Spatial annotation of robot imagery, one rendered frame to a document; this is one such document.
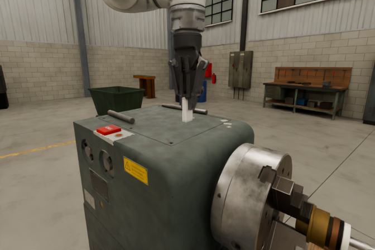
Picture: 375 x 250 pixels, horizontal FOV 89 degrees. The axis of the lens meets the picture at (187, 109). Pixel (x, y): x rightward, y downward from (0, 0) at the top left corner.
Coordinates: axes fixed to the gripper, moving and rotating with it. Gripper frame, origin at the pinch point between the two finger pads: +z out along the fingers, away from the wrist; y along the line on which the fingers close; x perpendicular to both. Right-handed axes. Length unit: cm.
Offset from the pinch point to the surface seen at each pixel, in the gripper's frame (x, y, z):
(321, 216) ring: 10.7, 33.5, 23.5
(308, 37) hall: 700, -92, -98
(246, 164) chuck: 4.9, 16.5, 13.4
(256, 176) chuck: 3.1, 19.8, 14.5
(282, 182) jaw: 5.9, 25.1, 15.3
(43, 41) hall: 205, -967, -109
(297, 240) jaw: 7.8, 29.7, 30.8
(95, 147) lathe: -14.0, -30.6, 15.7
